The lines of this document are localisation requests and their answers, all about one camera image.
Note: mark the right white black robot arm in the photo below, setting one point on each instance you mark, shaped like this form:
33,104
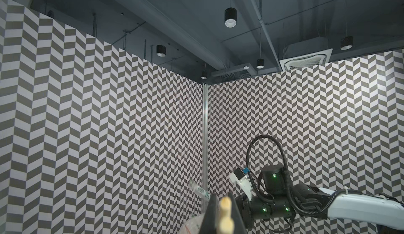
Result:
273,195

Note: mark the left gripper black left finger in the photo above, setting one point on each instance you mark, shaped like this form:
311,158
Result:
210,217

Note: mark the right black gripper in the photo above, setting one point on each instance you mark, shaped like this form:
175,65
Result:
253,210

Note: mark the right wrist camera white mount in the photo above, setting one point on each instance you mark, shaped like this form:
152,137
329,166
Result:
240,178

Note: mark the white bin with plastic bag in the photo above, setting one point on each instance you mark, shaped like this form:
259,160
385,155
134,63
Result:
192,226

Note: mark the black cylinder ceiling lamp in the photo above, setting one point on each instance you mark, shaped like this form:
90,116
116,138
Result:
230,17

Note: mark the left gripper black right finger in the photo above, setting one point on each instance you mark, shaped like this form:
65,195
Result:
236,214

